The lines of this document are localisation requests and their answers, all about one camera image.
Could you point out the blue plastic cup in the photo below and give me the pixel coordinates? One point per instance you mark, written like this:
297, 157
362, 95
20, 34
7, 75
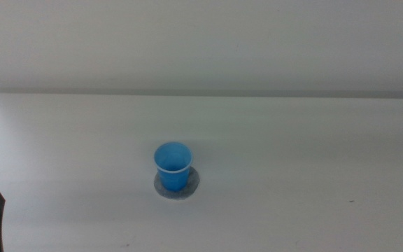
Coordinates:
173, 168

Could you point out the round grey felt cup mat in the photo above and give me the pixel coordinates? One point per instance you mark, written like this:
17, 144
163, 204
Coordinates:
191, 182

